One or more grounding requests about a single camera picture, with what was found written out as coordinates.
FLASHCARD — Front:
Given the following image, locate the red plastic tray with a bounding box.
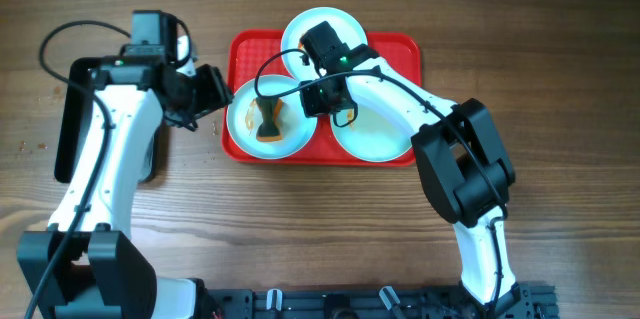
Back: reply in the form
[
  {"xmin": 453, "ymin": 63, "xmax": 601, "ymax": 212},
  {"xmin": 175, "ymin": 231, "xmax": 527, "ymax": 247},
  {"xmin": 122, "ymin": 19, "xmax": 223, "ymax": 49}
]
[{"xmin": 221, "ymin": 29, "xmax": 422, "ymax": 167}]

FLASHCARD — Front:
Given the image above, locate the black mounting rail base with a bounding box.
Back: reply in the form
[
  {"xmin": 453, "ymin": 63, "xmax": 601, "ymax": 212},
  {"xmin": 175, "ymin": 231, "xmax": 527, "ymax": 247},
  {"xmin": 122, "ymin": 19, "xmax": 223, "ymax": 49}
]
[{"xmin": 210, "ymin": 283, "xmax": 560, "ymax": 319}]

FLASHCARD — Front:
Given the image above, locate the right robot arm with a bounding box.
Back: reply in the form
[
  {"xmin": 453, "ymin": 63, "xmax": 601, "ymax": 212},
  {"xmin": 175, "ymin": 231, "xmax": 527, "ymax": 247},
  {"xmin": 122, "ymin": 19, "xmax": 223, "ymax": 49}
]
[{"xmin": 300, "ymin": 21, "xmax": 516, "ymax": 317}]

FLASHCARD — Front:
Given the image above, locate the black rectangular water tray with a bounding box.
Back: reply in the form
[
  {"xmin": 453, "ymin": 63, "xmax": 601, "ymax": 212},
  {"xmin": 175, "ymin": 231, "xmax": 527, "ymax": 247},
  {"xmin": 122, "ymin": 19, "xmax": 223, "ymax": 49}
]
[{"xmin": 54, "ymin": 57, "xmax": 163, "ymax": 184}]

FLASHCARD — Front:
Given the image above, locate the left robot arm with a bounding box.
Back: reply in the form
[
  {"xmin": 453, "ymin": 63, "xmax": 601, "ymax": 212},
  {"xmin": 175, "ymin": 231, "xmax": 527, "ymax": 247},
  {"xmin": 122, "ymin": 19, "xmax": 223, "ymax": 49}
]
[{"xmin": 17, "ymin": 57, "xmax": 232, "ymax": 318}]

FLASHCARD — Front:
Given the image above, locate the orange and green sponge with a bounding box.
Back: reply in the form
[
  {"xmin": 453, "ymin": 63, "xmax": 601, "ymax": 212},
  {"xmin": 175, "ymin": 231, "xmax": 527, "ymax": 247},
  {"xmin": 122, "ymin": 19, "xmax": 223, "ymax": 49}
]
[{"xmin": 256, "ymin": 97, "xmax": 283, "ymax": 142}]

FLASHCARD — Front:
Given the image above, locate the pale blue plate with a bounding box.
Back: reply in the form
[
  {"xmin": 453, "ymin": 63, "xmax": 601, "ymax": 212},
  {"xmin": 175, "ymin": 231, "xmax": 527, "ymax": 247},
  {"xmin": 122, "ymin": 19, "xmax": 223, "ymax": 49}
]
[
  {"xmin": 280, "ymin": 7, "xmax": 368, "ymax": 81},
  {"xmin": 330, "ymin": 104, "xmax": 411, "ymax": 163},
  {"xmin": 225, "ymin": 79, "xmax": 318, "ymax": 160}
]

